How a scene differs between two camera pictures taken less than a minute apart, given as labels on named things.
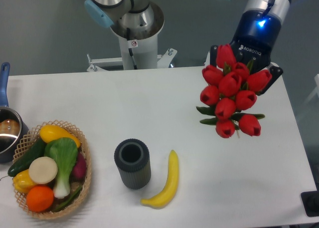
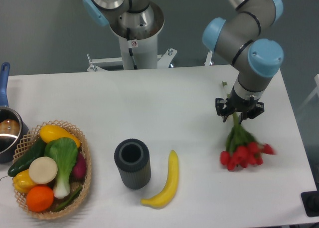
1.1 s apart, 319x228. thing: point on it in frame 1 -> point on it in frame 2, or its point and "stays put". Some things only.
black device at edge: x=310 y=199 stays put
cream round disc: x=43 y=170 stays put
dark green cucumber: x=23 y=163 stays put
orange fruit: x=40 y=198 stays put
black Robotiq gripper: x=257 y=32 -> x=250 y=109
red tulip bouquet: x=230 y=90 -> x=242 y=148
